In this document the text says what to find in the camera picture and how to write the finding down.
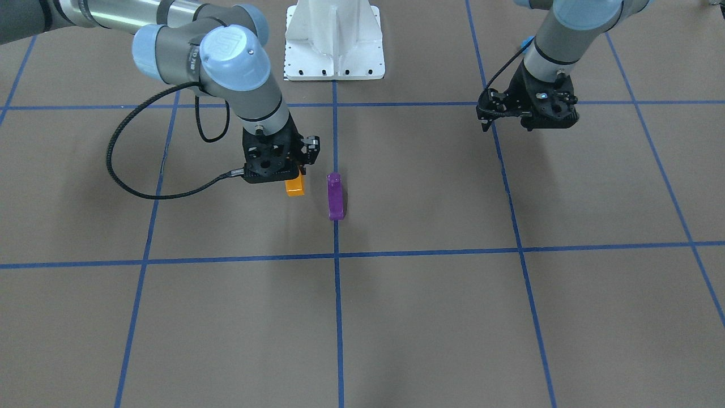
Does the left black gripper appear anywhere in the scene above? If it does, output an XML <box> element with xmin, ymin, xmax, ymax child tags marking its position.
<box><xmin>476</xmin><ymin>62</ymin><xmax>580</xmax><ymax>133</ymax></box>

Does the orange trapezoid block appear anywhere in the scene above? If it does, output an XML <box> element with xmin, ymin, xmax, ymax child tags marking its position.
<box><xmin>285</xmin><ymin>173</ymin><xmax>305</xmax><ymax>197</ymax></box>

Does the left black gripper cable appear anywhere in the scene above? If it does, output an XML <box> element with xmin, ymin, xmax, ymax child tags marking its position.
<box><xmin>480</xmin><ymin>45</ymin><xmax>530</xmax><ymax>114</ymax></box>

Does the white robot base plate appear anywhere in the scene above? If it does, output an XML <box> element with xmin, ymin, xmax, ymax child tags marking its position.
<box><xmin>283</xmin><ymin>1</ymin><xmax>386</xmax><ymax>81</ymax></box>

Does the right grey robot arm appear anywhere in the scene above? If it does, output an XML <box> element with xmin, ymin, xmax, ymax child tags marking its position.
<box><xmin>1</xmin><ymin>1</ymin><xmax>319</xmax><ymax>184</ymax></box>

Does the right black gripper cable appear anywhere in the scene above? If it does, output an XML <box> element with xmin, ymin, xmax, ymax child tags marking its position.
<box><xmin>105</xmin><ymin>81</ymin><xmax>247</xmax><ymax>201</ymax></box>

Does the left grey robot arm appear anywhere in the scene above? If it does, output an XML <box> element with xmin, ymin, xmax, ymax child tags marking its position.
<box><xmin>476</xmin><ymin>1</ymin><xmax>650</xmax><ymax>131</ymax></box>

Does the long blue studded block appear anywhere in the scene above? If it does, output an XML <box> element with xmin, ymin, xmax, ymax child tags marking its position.
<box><xmin>520</xmin><ymin>36</ymin><xmax>535</xmax><ymax>54</ymax></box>

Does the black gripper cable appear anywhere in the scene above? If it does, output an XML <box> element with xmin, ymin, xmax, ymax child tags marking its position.
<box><xmin>480</xmin><ymin>45</ymin><xmax>530</xmax><ymax>114</ymax></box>
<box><xmin>105</xmin><ymin>81</ymin><xmax>247</xmax><ymax>201</ymax></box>

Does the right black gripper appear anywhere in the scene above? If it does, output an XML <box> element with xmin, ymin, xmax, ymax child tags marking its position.
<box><xmin>242</xmin><ymin>115</ymin><xmax>321</xmax><ymax>184</ymax></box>

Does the purple trapezoid block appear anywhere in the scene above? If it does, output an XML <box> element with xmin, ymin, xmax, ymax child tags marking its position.
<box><xmin>327</xmin><ymin>172</ymin><xmax>345</xmax><ymax>220</ymax></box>

